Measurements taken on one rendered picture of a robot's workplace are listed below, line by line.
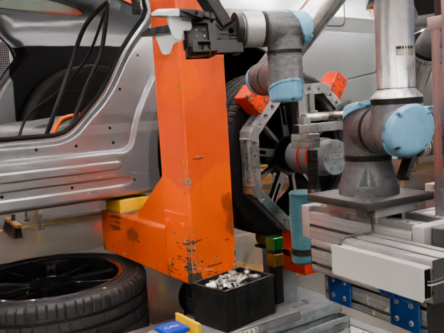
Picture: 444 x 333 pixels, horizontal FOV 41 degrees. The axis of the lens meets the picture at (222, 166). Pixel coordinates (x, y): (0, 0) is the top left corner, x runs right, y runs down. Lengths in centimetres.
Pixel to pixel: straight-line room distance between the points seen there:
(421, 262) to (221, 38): 60
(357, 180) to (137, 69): 110
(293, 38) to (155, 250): 99
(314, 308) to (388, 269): 122
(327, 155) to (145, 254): 72
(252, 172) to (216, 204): 31
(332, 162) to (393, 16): 87
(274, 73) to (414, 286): 51
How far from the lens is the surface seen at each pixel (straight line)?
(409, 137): 136
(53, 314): 187
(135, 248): 214
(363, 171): 148
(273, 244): 177
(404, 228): 141
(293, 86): 126
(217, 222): 183
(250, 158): 208
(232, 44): 124
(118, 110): 224
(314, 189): 198
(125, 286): 197
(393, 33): 137
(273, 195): 229
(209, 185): 179
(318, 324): 253
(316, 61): 280
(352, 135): 148
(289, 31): 127
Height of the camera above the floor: 107
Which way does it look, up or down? 6 degrees down
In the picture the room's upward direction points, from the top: 3 degrees counter-clockwise
